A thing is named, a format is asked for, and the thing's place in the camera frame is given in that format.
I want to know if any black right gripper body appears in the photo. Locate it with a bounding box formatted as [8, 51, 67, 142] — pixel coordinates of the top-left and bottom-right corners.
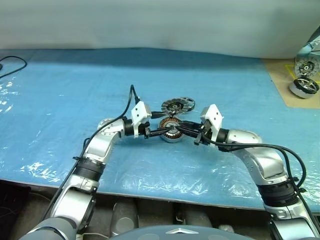
[193, 123, 213, 147]

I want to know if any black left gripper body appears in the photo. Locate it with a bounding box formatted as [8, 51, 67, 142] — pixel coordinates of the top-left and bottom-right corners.
[138, 122, 161, 140]

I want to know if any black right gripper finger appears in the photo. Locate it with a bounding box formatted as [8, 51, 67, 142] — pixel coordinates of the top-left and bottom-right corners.
[174, 126, 202, 138]
[178, 120, 205, 131]

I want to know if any silver motor stator housing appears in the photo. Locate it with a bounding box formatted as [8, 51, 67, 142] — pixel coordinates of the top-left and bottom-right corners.
[159, 117, 186, 144]

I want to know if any silver motor cover plate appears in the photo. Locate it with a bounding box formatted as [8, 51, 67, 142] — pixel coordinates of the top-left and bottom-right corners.
[160, 98, 190, 115]

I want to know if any silver spoked rotor black rim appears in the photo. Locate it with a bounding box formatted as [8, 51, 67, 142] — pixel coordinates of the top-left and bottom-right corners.
[178, 96, 196, 113]

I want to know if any spare silver motor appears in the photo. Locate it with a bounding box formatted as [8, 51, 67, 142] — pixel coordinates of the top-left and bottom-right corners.
[289, 77, 320, 100]

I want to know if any spare motor cover plate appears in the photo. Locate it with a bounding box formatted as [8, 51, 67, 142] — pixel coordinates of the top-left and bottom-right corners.
[294, 53, 316, 77]

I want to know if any dark rounded shape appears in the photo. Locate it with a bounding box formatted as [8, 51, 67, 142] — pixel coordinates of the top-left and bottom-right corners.
[174, 203, 213, 230]
[111, 198, 140, 237]

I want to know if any white backdrop panel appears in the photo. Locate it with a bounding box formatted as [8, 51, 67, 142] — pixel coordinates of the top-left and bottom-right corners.
[0, 0, 320, 60]

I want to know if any tan cardboard board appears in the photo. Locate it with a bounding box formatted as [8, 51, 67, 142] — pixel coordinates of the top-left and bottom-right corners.
[261, 57, 320, 110]

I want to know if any grey robot torso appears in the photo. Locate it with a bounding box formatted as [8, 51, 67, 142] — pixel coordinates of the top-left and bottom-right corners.
[117, 224, 218, 240]

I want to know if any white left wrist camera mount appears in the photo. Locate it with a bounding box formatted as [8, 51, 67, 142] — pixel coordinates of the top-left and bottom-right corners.
[130, 101, 153, 138]

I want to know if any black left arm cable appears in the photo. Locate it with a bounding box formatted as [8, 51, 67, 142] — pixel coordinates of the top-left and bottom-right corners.
[41, 84, 141, 226]

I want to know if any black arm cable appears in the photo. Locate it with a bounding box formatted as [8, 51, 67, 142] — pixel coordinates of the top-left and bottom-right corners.
[41, 84, 141, 226]
[209, 139, 320, 226]

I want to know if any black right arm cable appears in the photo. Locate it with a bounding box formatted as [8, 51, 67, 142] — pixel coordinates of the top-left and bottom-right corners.
[209, 139, 320, 226]

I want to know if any thin black cable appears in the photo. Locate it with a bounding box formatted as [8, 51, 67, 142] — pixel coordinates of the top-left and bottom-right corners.
[0, 55, 28, 79]

